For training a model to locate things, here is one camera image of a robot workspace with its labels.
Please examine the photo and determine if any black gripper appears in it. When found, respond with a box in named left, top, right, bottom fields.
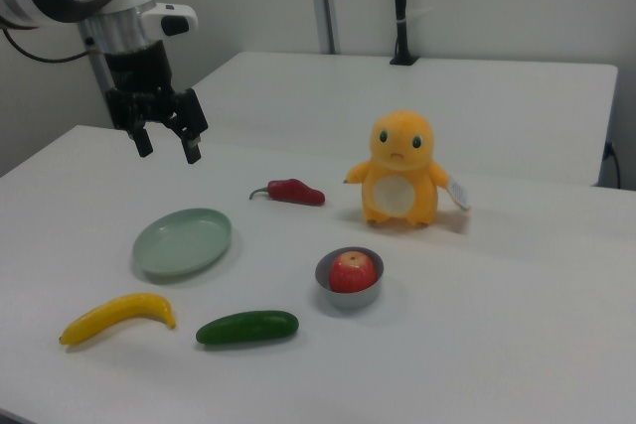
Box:
left=101, top=40, right=210, bottom=166

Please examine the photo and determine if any yellow plastic banana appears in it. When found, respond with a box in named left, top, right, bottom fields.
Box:
left=59, top=292, right=178, bottom=346

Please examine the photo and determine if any pale green plastic plate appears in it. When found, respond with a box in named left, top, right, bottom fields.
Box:
left=131, top=207, right=234, bottom=277

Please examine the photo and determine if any red chili pepper toy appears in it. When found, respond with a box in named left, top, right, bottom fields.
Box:
left=248, top=178, right=327, bottom=207

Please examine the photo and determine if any green plastic cucumber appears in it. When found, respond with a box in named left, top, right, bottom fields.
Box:
left=195, top=310, right=300, bottom=346

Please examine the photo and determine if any red plastic apple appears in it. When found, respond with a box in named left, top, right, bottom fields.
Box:
left=328, top=250, right=376, bottom=294

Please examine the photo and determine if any orange plush dinosaur toy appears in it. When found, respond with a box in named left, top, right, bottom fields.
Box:
left=344, top=109, right=451, bottom=227

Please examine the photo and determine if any grey metal bowl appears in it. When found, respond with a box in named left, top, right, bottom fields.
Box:
left=314, top=246, right=386, bottom=311

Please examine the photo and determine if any white paper toy tag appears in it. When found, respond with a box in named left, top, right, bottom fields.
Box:
left=446, top=174, right=474, bottom=212

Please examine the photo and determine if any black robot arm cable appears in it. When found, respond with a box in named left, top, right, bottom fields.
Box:
left=0, top=24, right=96, bottom=64

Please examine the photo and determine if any black wall cable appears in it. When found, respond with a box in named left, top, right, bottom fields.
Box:
left=603, top=140, right=623, bottom=190

